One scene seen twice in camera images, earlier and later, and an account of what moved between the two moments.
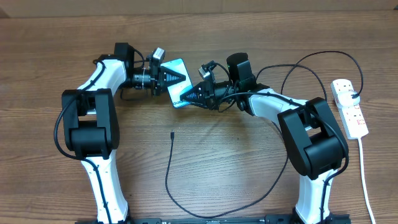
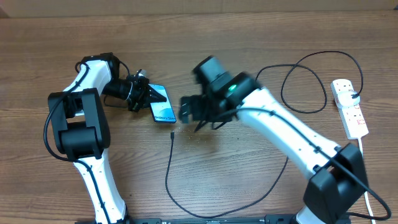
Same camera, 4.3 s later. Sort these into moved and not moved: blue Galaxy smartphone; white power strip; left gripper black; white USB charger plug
Moved: blue Galaxy smartphone; left gripper black
Not moved: white USB charger plug; white power strip
